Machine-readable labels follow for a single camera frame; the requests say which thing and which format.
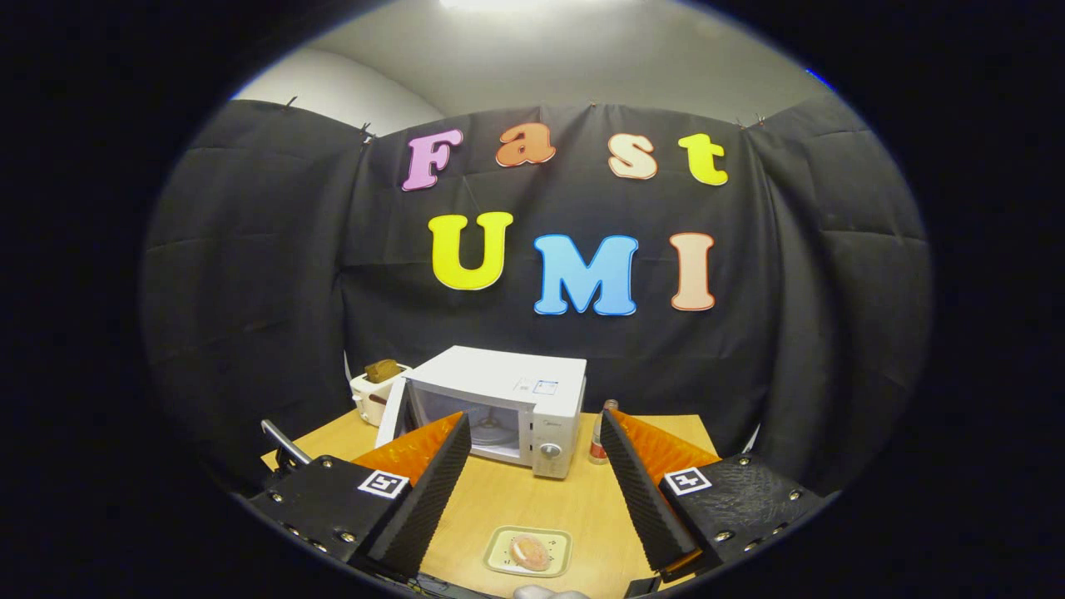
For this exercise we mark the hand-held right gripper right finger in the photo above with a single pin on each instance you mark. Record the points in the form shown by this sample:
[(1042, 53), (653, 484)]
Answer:
[(636, 499)]

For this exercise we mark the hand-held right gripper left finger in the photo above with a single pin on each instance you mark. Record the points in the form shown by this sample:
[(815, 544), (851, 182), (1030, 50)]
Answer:
[(433, 499)]

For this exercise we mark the orange speckled bread roll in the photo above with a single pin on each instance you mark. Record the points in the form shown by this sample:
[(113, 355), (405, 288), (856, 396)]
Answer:
[(530, 552)]

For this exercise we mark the white microwave oven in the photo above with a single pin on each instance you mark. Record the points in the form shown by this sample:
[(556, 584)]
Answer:
[(499, 374)]

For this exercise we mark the small clear bottle red label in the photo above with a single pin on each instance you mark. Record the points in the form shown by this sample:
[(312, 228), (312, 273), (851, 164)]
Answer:
[(601, 433)]

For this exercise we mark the pale green rectangular plate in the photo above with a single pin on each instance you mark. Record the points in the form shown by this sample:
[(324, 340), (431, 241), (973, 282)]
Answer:
[(499, 553)]

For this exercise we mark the glass turntable plate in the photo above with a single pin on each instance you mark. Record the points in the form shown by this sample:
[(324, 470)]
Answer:
[(492, 433)]

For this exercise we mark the white toaster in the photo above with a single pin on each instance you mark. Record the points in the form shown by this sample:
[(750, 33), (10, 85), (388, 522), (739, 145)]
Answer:
[(370, 403)]

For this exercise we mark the brown bread slice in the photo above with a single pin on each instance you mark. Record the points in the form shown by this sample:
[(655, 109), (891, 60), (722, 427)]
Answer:
[(383, 371)]

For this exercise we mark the ceiling light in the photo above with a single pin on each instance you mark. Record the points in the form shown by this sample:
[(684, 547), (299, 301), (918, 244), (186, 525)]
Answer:
[(524, 3)]

